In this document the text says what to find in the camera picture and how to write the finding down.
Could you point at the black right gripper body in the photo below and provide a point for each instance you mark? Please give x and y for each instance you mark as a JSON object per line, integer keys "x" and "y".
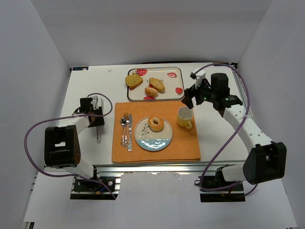
{"x": 194, "y": 94}

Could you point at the oval bread roll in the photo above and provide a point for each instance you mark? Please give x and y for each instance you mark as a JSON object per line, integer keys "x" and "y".
{"x": 157, "y": 84}

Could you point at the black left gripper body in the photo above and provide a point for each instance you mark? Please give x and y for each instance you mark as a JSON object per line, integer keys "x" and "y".
{"x": 97, "y": 120}

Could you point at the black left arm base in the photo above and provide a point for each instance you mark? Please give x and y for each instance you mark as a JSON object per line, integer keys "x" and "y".
{"x": 84, "y": 190}

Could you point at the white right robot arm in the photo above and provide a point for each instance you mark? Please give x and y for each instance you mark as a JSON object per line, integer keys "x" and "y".
{"x": 266, "y": 158}

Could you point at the bagel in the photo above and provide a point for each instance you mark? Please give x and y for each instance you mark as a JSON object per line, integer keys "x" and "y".
{"x": 156, "y": 123}

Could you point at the brown bread slice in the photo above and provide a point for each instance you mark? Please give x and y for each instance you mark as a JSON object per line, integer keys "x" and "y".
{"x": 133, "y": 80}

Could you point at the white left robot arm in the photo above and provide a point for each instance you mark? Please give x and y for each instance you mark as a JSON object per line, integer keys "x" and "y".
{"x": 62, "y": 148}

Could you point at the silver spoon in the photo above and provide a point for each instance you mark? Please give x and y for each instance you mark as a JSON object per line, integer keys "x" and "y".
{"x": 123, "y": 124}

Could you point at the strawberry pattern serving tray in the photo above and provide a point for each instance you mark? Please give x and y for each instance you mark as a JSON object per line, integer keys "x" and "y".
{"x": 171, "y": 78}

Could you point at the small round bun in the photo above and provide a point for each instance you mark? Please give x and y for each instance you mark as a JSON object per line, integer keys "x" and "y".
{"x": 150, "y": 91}

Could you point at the silver table knife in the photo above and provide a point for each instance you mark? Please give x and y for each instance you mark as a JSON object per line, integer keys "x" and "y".
{"x": 129, "y": 147}

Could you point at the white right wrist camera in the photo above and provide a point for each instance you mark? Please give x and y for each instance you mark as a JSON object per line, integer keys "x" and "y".
{"x": 198, "y": 75}

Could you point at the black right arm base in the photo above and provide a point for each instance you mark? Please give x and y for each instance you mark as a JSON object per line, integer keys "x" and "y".
{"x": 232, "y": 194}

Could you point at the orange cloth placemat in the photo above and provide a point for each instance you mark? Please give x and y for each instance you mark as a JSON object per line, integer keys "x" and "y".
{"x": 184, "y": 145}

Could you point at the aluminium table frame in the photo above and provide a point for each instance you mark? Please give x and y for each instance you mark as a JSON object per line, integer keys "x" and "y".
{"x": 157, "y": 168}

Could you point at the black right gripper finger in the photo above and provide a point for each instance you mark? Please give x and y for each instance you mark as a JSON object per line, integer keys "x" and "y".
{"x": 190, "y": 92}
{"x": 187, "y": 100}

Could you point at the white blue ceramic plate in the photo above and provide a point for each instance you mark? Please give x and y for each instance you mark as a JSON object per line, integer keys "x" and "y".
{"x": 151, "y": 140}

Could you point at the yellow mug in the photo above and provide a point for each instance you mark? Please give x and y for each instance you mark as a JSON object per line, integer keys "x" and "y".
{"x": 184, "y": 117}

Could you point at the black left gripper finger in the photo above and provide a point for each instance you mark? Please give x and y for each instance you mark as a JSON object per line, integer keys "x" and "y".
{"x": 98, "y": 111}
{"x": 95, "y": 121}

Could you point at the silver fork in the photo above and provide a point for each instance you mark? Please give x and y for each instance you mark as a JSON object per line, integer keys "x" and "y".
{"x": 126, "y": 116}

